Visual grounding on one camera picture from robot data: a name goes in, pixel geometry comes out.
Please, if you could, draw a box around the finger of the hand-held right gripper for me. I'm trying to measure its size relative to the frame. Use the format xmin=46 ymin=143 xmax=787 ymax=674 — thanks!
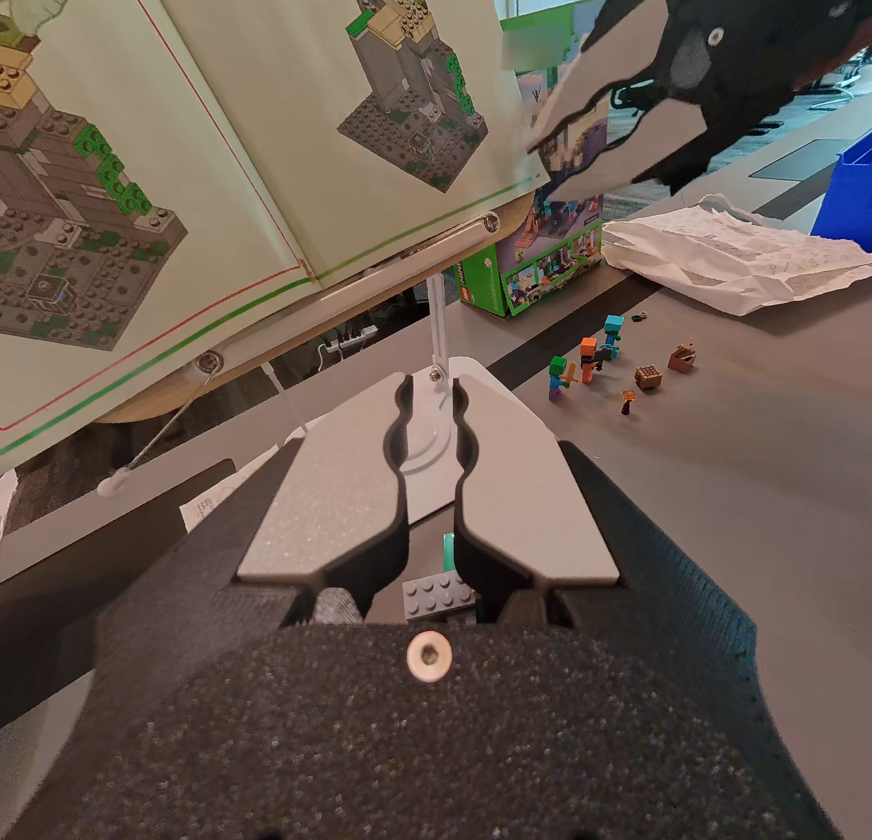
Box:
xmin=526 ymin=0 xmax=673 ymax=154
xmin=544 ymin=98 xmax=709 ymax=204

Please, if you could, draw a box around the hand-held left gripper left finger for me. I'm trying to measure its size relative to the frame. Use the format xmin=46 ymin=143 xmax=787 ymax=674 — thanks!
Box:
xmin=236 ymin=373 xmax=412 ymax=618

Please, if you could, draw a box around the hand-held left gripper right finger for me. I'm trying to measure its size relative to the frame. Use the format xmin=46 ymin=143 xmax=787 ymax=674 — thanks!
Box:
xmin=453 ymin=375 xmax=621 ymax=618

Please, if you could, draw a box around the brick building instruction booklet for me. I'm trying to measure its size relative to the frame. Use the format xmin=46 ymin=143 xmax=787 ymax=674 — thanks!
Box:
xmin=0 ymin=0 xmax=544 ymax=461

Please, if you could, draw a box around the grey desk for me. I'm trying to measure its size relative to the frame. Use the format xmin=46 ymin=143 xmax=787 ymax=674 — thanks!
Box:
xmin=0 ymin=173 xmax=872 ymax=840

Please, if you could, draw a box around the green zombie minifigure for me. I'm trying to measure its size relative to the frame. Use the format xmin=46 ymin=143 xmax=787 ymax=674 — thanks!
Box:
xmin=548 ymin=354 xmax=579 ymax=405

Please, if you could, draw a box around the grey brick plate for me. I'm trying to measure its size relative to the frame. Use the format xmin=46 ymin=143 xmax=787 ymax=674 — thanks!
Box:
xmin=402 ymin=572 xmax=478 ymax=623

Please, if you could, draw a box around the white power strip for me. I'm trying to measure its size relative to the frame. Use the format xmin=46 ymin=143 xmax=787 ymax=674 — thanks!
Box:
xmin=319 ymin=324 xmax=380 ymax=355

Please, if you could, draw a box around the green toy set box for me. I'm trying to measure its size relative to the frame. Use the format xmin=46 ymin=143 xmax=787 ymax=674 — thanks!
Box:
xmin=452 ymin=70 xmax=609 ymax=318

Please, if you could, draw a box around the blue plastic bin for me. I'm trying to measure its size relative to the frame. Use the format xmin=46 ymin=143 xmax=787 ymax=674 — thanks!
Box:
xmin=809 ymin=132 xmax=872 ymax=250

